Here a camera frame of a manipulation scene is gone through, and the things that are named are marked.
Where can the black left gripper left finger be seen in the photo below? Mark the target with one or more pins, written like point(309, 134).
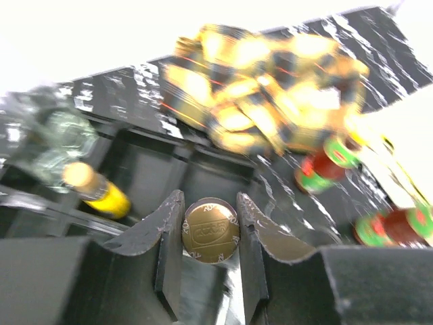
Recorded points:
point(133, 278)

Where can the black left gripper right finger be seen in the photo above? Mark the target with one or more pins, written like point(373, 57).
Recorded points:
point(287, 281)

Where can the yellow label bottle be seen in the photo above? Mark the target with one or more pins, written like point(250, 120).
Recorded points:
point(96, 190)
point(210, 230)

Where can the black compartment organizer tray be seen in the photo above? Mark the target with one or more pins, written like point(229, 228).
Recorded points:
point(147, 167)

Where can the red sauce bottle yellow cap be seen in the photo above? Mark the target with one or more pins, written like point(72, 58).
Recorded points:
point(328, 166)

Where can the red sauce bottle front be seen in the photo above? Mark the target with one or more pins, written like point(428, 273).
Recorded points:
point(410, 227)

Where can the cream printed cloth bag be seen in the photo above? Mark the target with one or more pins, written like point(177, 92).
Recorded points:
point(398, 150)

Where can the yellow plaid cloth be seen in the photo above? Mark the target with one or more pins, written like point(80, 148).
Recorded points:
point(252, 93)

